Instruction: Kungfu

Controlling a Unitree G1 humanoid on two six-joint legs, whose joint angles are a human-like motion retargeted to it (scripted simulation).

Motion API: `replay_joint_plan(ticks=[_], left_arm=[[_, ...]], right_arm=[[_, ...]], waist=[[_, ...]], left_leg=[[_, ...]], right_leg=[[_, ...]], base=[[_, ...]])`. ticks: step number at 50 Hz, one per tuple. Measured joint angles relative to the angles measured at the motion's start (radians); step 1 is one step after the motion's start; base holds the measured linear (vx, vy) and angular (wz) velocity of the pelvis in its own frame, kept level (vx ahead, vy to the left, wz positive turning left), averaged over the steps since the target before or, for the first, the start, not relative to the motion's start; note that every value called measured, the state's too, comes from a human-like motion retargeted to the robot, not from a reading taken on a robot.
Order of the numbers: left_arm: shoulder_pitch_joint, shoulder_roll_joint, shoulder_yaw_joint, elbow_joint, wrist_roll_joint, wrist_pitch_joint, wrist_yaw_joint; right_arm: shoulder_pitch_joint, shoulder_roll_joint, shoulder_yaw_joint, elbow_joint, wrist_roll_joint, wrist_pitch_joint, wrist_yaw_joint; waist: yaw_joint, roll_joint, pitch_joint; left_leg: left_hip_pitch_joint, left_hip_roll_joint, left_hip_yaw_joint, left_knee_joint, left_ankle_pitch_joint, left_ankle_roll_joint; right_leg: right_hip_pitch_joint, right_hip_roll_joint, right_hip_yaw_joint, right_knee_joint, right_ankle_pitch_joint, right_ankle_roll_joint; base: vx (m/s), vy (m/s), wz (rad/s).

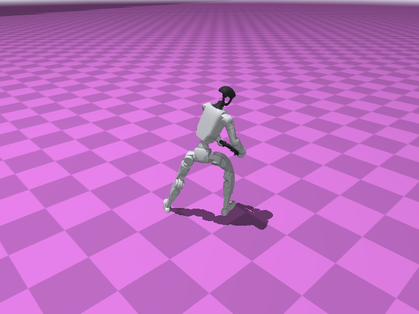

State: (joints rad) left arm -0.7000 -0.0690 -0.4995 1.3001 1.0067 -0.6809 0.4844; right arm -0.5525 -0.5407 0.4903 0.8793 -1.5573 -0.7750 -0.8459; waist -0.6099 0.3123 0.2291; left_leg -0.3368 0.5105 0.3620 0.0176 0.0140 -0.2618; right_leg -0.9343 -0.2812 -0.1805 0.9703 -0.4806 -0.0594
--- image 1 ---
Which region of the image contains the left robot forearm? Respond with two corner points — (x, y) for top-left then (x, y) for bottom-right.
(215, 135), (224, 147)

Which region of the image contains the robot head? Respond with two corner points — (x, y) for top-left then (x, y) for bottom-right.
(212, 86), (236, 110)

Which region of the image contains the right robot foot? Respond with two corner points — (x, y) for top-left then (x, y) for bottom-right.
(221, 201), (236, 216)

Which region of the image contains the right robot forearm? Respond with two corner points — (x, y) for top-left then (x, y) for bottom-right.
(234, 137), (246, 158)

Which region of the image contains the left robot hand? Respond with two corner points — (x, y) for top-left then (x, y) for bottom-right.
(219, 140), (236, 155)

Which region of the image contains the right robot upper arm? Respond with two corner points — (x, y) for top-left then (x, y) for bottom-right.
(221, 114), (238, 147)

